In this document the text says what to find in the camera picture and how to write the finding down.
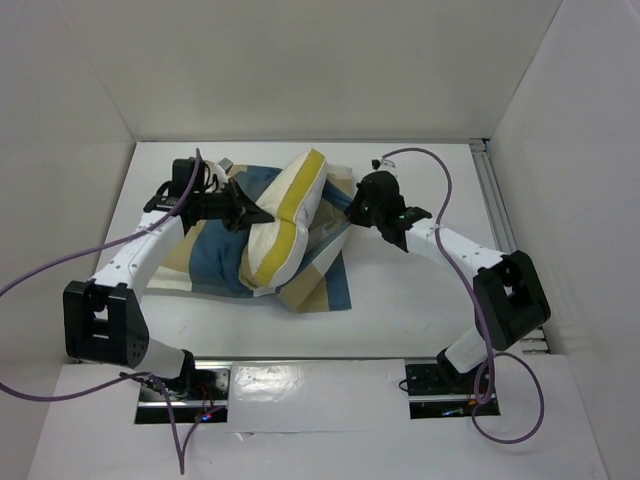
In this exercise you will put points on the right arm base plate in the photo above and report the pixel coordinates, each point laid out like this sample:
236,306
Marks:
430,397

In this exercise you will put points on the blue beige patchwork pillowcase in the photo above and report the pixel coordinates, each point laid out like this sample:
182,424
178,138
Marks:
211,259

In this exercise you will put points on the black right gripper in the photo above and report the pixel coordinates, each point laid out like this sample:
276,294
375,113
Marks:
361,205

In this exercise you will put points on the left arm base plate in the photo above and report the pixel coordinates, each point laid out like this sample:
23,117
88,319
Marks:
206,401

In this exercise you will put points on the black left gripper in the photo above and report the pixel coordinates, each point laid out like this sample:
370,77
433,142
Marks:
242,212

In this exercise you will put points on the aluminium rail front edge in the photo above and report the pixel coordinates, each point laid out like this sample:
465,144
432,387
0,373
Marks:
229,359

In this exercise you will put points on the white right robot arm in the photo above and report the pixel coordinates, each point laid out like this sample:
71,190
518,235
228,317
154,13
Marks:
508,292

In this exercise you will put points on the cream and yellow pillow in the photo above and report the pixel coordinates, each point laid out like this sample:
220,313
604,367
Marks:
291,255

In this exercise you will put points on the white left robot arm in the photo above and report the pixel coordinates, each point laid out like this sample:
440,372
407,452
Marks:
103,320

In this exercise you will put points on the aluminium rail right side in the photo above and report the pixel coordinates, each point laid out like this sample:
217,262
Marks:
534,343

